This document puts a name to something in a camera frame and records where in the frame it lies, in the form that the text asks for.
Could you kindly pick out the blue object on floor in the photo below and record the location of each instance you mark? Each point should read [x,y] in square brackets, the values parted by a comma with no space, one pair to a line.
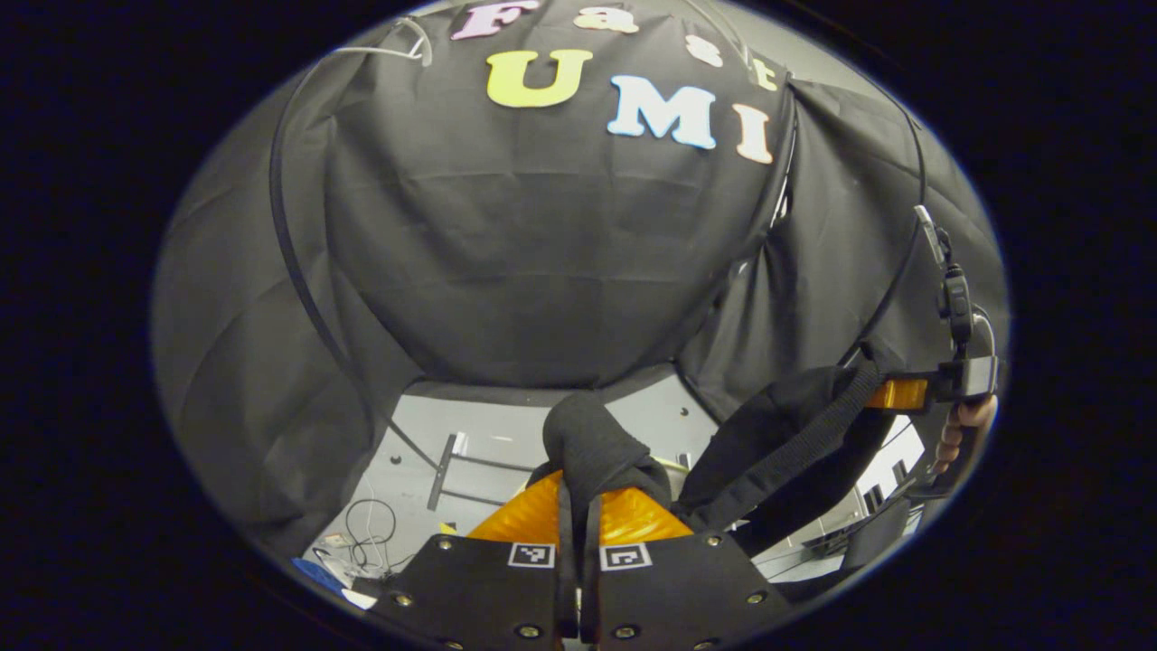
[316,572]

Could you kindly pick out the black metal clothes rack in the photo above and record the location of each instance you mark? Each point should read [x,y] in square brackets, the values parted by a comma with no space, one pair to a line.
[289,262]

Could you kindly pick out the empty white hanger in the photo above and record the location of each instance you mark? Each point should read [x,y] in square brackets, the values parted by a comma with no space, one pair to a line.
[411,41]

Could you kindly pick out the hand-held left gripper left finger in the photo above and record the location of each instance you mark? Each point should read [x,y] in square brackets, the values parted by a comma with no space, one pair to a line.
[479,588]

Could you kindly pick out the black jacket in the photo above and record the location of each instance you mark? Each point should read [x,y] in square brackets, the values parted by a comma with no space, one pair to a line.
[597,443]

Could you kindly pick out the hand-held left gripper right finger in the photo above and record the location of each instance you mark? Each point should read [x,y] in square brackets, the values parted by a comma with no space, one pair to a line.
[687,588]

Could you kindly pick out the white object on floor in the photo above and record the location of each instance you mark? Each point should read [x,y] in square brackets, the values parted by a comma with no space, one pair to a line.
[358,598]

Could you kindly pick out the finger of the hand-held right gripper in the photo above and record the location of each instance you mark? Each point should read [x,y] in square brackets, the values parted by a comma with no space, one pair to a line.
[897,394]

